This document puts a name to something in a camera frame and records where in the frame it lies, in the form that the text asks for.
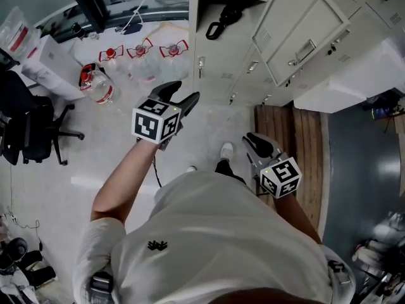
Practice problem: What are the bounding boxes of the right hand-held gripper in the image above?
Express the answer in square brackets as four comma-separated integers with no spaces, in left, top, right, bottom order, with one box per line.
[242,132,302,200]

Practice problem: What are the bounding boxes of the person's black trouser leg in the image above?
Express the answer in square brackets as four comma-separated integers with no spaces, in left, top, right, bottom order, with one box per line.
[215,158,247,186]

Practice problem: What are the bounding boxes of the large red-capped water bottle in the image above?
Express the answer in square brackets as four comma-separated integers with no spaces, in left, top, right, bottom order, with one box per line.
[79,70,122,108]
[158,39,190,80]
[126,37,156,84]
[98,44,125,72]

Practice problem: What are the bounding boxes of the dark blue pouch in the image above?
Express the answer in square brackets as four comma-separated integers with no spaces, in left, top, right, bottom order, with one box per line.
[121,23,144,35]

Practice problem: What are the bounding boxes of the black office chair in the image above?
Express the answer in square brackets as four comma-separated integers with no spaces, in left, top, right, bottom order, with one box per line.
[0,69,85,167]

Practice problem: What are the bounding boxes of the white cable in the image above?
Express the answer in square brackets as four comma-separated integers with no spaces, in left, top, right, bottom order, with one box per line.
[121,0,161,33]

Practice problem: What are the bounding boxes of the person's right forearm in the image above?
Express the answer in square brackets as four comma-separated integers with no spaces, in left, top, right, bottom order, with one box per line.
[271,192,323,244]

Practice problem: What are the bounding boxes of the grey locker door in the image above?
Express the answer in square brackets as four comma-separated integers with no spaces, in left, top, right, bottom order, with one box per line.
[251,0,352,88]

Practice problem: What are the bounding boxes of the black equipment pile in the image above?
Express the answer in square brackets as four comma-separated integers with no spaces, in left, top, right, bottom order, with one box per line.
[0,237,57,288]

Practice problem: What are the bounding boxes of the person's left forearm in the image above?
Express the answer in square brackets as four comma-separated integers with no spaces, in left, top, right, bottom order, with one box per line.
[90,137,160,225]

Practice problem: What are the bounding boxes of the white cardboard box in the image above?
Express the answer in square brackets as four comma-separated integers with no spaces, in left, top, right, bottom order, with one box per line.
[21,34,85,101]

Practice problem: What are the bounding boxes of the white block platform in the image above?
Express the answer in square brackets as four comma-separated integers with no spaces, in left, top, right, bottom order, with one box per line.
[292,39,405,114]

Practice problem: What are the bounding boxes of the small black bottle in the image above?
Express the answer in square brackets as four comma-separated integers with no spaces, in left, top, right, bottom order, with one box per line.
[70,22,87,40]

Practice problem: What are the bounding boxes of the grey metal locker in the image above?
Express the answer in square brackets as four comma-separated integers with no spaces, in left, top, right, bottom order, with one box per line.
[189,0,405,108]

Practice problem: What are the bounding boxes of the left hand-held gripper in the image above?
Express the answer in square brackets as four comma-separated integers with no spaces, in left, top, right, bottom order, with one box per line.
[131,80,201,152]

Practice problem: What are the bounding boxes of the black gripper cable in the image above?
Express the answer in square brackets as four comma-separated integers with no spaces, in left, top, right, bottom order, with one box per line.
[152,155,163,189]

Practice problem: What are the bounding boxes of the thin black floor cable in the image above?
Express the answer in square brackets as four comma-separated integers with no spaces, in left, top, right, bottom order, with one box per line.
[5,165,44,252]

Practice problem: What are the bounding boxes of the cluttered desk items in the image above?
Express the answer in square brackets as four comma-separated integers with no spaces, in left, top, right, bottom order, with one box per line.
[351,210,405,299]

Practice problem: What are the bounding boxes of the wooden slatted pallet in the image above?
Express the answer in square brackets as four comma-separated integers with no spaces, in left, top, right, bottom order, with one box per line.
[254,104,324,231]

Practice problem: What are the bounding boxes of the black strapped device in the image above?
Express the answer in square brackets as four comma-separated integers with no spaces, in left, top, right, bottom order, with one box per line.
[89,271,115,298]

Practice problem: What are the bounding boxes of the person's white t-shirt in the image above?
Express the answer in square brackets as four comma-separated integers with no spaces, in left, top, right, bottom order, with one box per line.
[72,170,357,304]

